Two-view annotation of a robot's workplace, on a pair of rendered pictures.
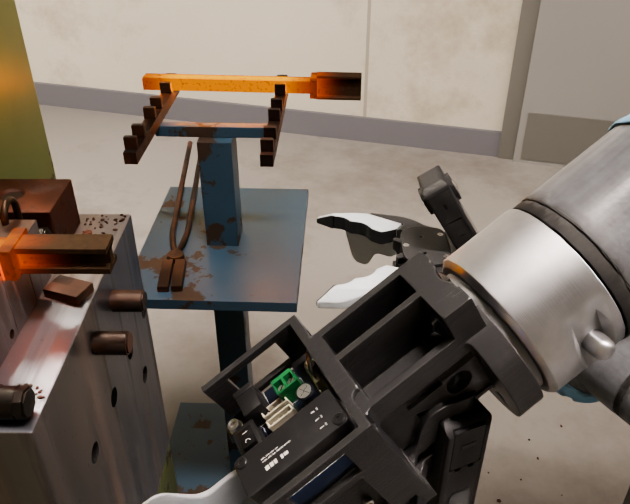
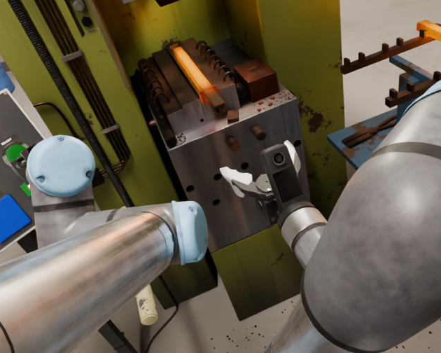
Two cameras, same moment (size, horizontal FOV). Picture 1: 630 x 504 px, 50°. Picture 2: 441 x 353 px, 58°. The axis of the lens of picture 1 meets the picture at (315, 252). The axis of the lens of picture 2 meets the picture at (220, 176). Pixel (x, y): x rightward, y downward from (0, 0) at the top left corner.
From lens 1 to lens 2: 75 cm
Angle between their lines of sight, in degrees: 64
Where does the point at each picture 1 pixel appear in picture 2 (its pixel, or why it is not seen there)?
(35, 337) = (207, 125)
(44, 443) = (175, 157)
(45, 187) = (264, 71)
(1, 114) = (299, 29)
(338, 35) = not seen: outside the picture
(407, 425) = not seen: hidden behind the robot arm
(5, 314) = (199, 112)
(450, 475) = not seen: hidden behind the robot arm
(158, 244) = (377, 120)
